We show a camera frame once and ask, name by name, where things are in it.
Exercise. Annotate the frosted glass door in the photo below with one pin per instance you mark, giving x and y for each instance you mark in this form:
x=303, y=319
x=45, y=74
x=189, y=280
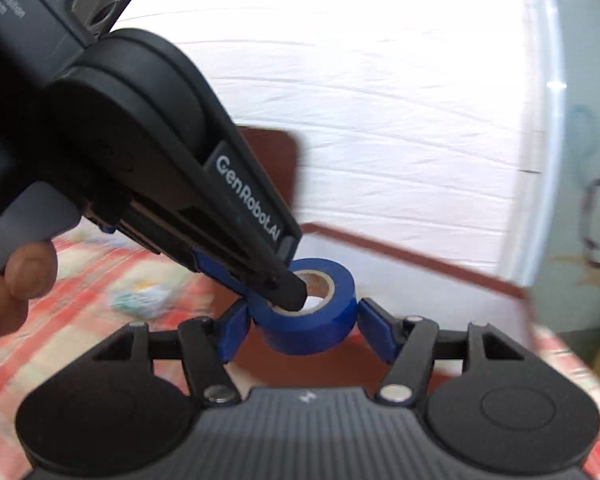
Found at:
x=590, y=60

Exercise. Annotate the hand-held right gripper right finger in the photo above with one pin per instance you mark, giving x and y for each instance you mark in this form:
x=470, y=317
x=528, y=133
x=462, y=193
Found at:
x=375, y=330

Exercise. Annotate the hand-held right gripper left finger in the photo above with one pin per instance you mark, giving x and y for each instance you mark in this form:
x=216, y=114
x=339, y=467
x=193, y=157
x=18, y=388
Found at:
x=235, y=330

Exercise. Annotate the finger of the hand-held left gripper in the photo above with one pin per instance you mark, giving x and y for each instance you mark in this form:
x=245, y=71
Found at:
x=215, y=265
x=250, y=195

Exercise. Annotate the wooden chair with floral cover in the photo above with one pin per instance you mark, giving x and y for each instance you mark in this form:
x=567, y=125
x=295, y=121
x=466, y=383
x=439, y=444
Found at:
x=275, y=170

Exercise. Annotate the brown cardboard box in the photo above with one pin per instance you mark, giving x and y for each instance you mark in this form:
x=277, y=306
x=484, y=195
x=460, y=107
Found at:
x=320, y=367

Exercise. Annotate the blue tape roll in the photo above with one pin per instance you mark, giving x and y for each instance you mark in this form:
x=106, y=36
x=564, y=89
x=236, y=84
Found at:
x=310, y=330

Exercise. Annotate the person's left hand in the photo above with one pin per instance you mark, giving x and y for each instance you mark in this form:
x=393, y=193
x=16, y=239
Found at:
x=30, y=270

